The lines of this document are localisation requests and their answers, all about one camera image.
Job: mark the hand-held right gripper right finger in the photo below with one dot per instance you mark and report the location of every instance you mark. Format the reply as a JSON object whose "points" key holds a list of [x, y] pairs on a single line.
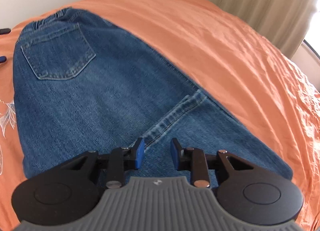
{"points": [[175, 156]]}

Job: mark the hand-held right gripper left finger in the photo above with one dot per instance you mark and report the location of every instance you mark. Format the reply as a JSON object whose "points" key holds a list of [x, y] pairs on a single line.
{"points": [[139, 154]]}

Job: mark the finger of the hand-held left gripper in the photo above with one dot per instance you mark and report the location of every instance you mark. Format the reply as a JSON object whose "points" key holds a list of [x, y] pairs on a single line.
{"points": [[2, 59], [4, 31]]}

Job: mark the blue denim pants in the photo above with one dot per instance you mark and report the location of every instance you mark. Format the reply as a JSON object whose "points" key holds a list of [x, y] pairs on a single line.
{"points": [[100, 90]]}

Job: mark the bed with orange sheet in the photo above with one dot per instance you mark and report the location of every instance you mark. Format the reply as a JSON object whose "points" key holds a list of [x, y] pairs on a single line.
{"points": [[212, 45]]}

